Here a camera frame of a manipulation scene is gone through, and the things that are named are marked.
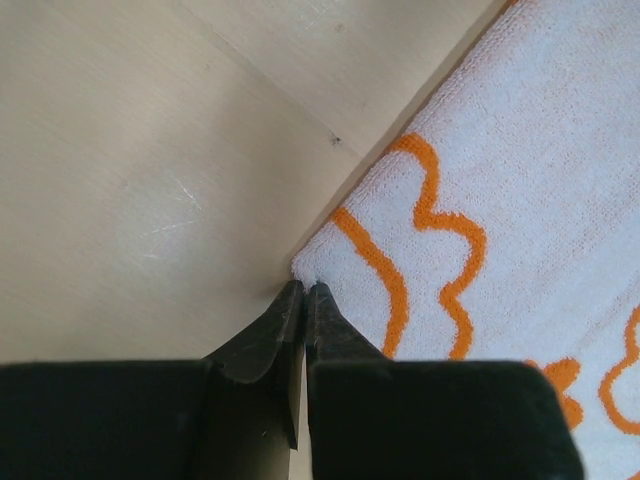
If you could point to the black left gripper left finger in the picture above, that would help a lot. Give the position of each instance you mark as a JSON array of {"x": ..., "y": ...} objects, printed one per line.
[{"x": 268, "y": 349}]

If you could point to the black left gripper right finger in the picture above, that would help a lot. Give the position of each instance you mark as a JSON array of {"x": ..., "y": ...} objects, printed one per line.
[{"x": 329, "y": 335}]

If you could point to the orange white patterned towel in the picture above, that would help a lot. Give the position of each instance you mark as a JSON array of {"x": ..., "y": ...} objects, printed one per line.
[{"x": 504, "y": 222}]

